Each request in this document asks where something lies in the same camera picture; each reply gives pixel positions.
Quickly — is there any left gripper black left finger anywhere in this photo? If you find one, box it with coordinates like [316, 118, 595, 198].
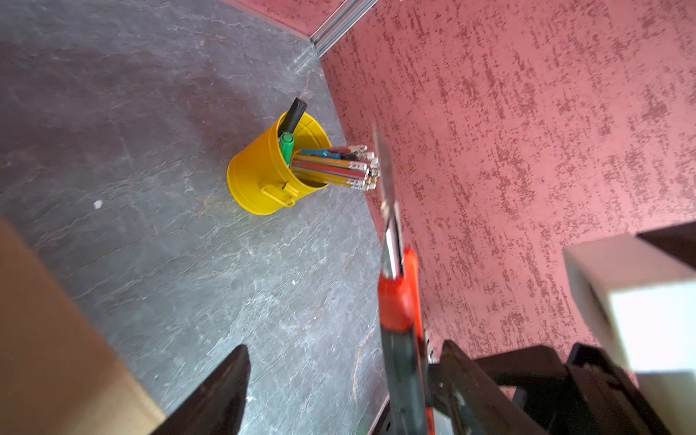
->
[152, 344, 251, 435]

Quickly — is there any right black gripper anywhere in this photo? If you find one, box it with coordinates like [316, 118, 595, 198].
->
[428, 343, 668, 434]

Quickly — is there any brown cardboard express box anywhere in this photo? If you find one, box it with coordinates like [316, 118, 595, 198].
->
[1, 221, 166, 434]

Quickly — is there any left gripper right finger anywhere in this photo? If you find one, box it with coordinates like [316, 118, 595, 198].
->
[440, 340, 545, 434]

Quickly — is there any yellow pen cup right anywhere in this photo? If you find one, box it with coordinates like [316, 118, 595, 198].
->
[227, 98, 381, 216]

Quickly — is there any red black utility knife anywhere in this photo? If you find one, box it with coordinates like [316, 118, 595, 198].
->
[373, 125, 436, 434]

